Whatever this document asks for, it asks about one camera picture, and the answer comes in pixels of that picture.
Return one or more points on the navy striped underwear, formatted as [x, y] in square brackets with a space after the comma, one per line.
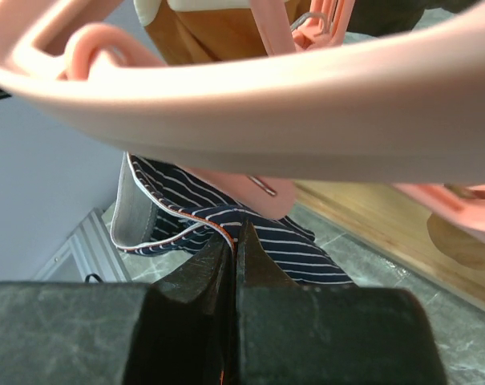
[160, 207]

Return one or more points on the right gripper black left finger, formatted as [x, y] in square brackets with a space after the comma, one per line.
[193, 318]

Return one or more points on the brown hanging underwear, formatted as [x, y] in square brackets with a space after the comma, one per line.
[455, 243]
[208, 36]

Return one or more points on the brown hanging underwear right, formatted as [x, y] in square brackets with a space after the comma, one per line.
[208, 36]

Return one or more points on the cream hanging underwear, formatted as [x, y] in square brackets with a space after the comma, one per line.
[147, 10]

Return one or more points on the aluminium rail frame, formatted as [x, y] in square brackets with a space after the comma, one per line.
[88, 250]

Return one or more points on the brown hanging underwear left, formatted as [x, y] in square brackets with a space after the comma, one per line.
[455, 243]

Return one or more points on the pink round clip hanger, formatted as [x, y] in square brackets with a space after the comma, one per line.
[408, 109]

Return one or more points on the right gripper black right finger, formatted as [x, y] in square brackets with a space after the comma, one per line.
[261, 287]

